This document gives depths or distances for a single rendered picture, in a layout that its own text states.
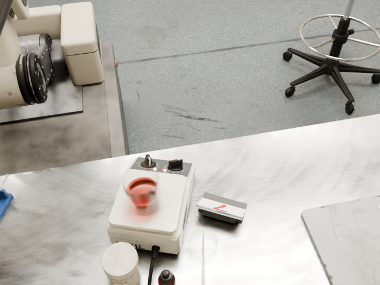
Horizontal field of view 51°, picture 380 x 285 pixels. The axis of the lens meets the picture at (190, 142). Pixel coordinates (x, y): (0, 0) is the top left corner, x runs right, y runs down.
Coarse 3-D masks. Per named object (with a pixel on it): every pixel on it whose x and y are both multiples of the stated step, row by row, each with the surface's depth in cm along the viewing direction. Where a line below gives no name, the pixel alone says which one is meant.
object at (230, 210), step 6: (198, 204) 76; (204, 204) 77; (210, 204) 78; (216, 204) 78; (222, 204) 79; (222, 210) 75; (228, 210) 76; (234, 210) 77; (240, 210) 77; (240, 216) 74
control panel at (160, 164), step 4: (136, 160) 83; (140, 160) 83; (144, 160) 83; (152, 160) 83; (156, 160) 83; (160, 160) 84; (164, 160) 84; (156, 164) 81; (160, 164) 82; (164, 164) 82; (168, 164) 82; (184, 164) 82; (188, 164) 83; (160, 168) 80; (164, 168) 80; (184, 168) 80; (188, 168) 81; (164, 172) 78; (168, 172) 78; (172, 172) 78; (176, 172) 78; (180, 172) 78; (184, 172) 78; (188, 172) 78
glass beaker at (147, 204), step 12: (132, 168) 66; (144, 168) 67; (156, 168) 65; (120, 180) 64; (156, 180) 68; (156, 192) 64; (132, 204) 65; (144, 204) 65; (156, 204) 67; (144, 216) 67
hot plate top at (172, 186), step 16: (160, 176) 74; (176, 176) 74; (176, 192) 72; (112, 208) 70; (176, 208) 69; (112, 224) 68; (128, 224) 67; (144, 224) 67; (160, 224) 67; (176, 224) 67
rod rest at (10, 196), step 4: (0, 192) 79; (4, 192) 79; (0, 196) 80; (4, 196) 80; (8, 196) 81; (12, 196) 81; (0, 200) 80; (4, 200) 80; (8, 200) 80; (0, 204) 80; (4, 204) 80; (8, 204) 80; (0, 208) 79; (4, 208) 79; (0, 212) 78; (4, 212) 79; (0, 216) 78
